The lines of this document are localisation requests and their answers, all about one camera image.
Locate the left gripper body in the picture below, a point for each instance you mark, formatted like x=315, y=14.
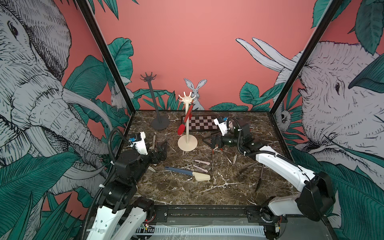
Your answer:
x=152, y=158

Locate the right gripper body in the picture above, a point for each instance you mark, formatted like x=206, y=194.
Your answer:
x=229, y=140

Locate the cream utensil rack stand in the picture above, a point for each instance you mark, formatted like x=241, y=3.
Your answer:
x=187, y=142

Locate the red steel tongs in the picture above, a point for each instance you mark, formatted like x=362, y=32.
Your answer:
x=183, y=125

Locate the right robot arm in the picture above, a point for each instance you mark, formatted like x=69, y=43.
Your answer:
x=315, y=191

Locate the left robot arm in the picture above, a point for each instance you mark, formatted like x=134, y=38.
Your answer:
x=116, y=218

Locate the dark grey utensil rack stand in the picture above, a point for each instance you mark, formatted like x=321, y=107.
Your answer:
x=160, y=122

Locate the pink tipped steel tongs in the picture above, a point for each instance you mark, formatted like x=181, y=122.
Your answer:
x=201, y=166

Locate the white tipped steel tongs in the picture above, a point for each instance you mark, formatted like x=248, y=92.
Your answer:
x=232, y=159

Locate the chessboard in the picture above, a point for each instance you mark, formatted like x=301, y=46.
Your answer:
x=202, y=124

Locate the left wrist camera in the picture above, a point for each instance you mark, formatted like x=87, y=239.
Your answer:
x=137, y=142

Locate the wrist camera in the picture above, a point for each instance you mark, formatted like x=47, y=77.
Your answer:
x=221, y=123
x=137, y=142

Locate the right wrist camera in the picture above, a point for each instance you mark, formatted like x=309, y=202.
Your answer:
x=221, y=123

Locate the white slotted cable duct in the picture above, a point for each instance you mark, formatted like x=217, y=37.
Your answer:
x=160, y=230

